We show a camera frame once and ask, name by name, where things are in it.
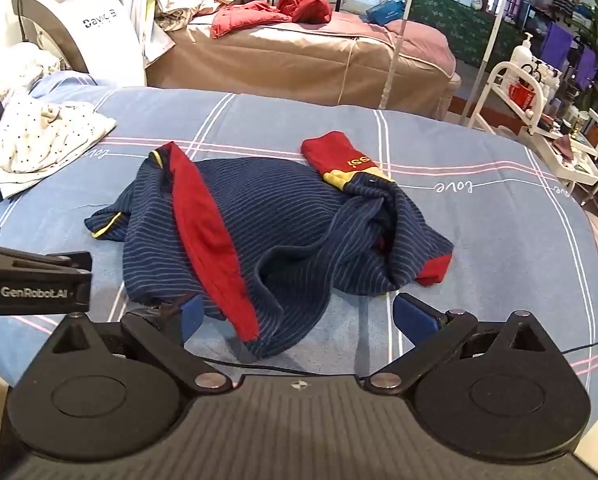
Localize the navy red striped sweater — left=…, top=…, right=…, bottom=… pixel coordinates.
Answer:
left=85, top=131, right=454, bottom=359

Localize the blue plaid bed sheet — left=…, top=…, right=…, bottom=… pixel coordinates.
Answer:
left=0, top=73, right=598, bottom=413

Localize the white polka dot garment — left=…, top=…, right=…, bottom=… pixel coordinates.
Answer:
left=0, top=98, right=116, bottom=198

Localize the white trolley cart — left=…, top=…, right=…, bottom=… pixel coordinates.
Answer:
left=462, top=61, right=598, bottom=205

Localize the red mug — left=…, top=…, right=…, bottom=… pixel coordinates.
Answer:
left=508, top=81, right=535, bottom=112

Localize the white floor lamp stand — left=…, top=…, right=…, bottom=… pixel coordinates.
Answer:
left=386, top=0, right=505, bottom=120

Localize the white beauty machine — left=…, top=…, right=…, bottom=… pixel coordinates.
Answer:
left=11, top=0, right=174, bottom=87

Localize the white lotion pump bottle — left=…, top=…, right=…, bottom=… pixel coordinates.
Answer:
left=510, top=32, right=541, bottom=77

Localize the red jacket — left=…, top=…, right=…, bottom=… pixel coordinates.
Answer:
left=210, top=0, right=334, bottom=39

